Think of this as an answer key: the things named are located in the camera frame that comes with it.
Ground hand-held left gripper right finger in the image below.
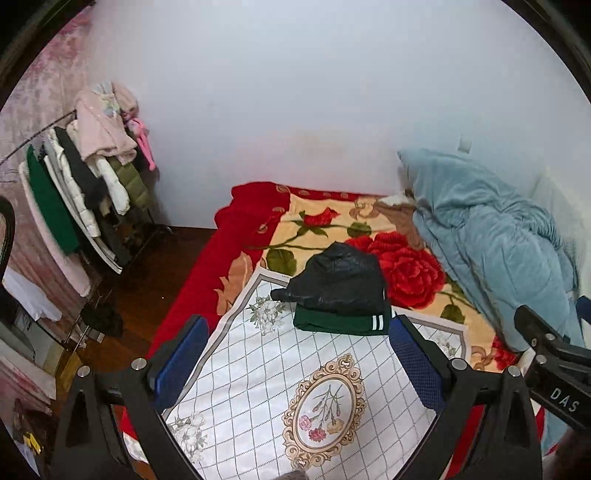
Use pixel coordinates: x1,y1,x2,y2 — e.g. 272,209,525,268
389,314,543,480

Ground dark striped hanging clothes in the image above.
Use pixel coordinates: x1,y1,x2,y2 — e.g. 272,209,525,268
92,203,139,275

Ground pink fleece robe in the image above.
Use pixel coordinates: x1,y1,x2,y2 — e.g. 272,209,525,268
18,161,92,297

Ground green hanging garment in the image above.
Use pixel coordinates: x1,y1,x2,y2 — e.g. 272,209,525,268
25,145,79,256

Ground black metal clothes rack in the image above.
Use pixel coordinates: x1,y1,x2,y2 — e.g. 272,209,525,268
0,108,174,352

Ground black curved frame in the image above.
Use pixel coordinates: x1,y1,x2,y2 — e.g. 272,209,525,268
0,196,17,296

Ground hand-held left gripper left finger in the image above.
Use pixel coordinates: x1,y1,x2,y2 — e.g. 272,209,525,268
50,315,211,480

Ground pink patterned cloth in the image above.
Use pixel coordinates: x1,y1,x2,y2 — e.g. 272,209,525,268
0,355,56,407

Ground white cloth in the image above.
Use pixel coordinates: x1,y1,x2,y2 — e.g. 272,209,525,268
2,268,63,321

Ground black leather jacket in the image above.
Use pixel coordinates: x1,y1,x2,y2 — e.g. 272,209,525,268
270,241,389,315

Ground black hanging garment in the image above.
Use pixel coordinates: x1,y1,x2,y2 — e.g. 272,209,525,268
54,127,112,208

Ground bright pink garment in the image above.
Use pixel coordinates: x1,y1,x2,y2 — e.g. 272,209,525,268
129,117,158,171

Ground person's right forearm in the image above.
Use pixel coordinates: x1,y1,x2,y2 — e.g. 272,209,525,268
554,429,589,480

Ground wooden stool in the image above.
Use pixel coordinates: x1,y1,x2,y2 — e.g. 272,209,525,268
55,351,84,388

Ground light blue duvet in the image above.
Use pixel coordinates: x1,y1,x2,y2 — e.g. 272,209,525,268
397,148,591,455

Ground olive puffer vest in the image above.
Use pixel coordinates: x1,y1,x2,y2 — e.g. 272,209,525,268
108,154,151,204

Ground red floral blanket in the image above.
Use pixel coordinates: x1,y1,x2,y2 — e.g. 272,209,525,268
117,181,548,480

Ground white diamond patterned sheet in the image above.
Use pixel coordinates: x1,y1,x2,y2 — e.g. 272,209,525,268
122,268,472,480

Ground green garment with white stripes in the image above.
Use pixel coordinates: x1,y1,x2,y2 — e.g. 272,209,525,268
293,302,397,335

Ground white puffer jacket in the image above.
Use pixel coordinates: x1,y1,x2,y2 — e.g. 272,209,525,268
44,134,102,238
88,154,131,215

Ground pale pink fluffy coat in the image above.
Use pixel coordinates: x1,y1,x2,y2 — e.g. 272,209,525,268
74,83,139,164

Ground brown bag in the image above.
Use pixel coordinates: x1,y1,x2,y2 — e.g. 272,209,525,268
11,399,44,455

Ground black fuzzy slippers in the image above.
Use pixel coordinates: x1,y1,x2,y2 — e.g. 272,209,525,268
81,305,124,335

